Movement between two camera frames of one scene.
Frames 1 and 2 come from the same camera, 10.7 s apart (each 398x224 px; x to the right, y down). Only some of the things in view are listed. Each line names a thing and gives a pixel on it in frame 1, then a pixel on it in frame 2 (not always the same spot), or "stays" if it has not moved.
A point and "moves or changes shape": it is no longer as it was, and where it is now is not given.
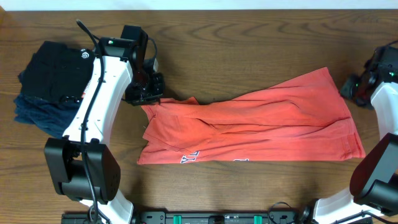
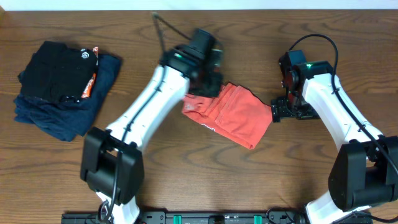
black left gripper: [155, 98] -> [219, 79]
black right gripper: [346, 89] -> [280, 111]
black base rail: [205, 218] stays
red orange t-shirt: [306, 119] moves or changes shape
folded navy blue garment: [53, 117] stays
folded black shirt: [57, 71] stays
